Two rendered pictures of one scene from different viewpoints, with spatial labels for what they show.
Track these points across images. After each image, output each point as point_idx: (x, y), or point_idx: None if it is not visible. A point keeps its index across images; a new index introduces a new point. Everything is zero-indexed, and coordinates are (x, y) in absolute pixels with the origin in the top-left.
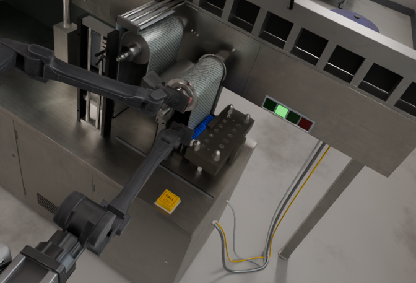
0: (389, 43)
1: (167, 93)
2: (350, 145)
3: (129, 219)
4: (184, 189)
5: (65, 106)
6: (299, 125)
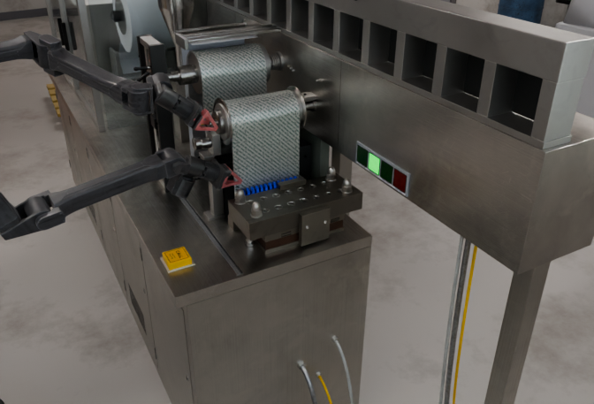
0: (464, 11)
1: (160, 90)
2: (455, 210)
3: (56, 212)
4: (210, 255)
5: None
6: (394, 184)
